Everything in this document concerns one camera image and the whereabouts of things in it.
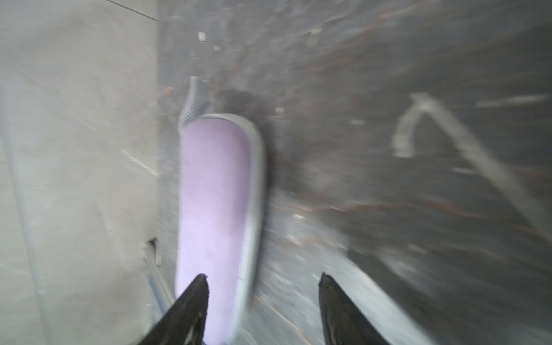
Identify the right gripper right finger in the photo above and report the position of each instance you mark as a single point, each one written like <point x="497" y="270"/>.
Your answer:
<point x="343" y="323"/>

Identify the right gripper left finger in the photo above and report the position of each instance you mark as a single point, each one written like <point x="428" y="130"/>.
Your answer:
<point x="185" y="321"/>

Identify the purple-lined grey sleeve case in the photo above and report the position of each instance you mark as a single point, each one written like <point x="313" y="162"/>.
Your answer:
<point x="222" y="192"/>

